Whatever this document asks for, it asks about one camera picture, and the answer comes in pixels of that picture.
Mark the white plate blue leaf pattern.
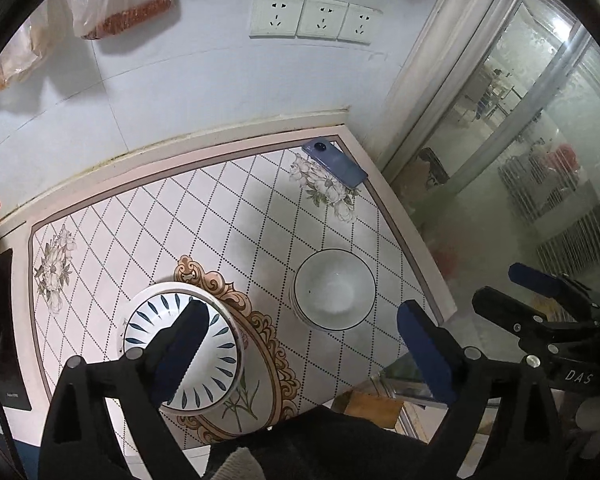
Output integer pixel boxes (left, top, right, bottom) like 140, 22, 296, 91
119, 282, 245, 415

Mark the white plate grey flower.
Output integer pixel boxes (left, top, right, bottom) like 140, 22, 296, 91
114, 282, 276, 436

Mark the white bowl gold rim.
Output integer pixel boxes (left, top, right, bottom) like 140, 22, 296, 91
289, 248, 377, 332

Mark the white gloved right hand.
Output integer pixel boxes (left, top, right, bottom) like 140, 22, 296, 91
576, 396, 600, 460

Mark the wooden stool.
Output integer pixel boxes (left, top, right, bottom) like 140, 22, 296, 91
343, 390, 403, 430

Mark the black induction cooker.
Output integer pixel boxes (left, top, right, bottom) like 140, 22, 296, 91
0, 249, 32, 411

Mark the glass sliding door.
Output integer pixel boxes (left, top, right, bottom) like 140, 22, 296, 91
379, 0, 600, 361

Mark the patterned table mat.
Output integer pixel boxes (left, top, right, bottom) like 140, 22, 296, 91
26, 131, 444, 470

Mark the blue smartphone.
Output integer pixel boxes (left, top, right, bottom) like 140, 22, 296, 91
301, 138, 368, 188

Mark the clear plastic bag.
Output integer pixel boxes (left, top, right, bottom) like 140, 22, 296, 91
0, 0, 67, 92

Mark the white triple wall socket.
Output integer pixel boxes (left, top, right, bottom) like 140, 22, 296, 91
249, 0, 382, 44

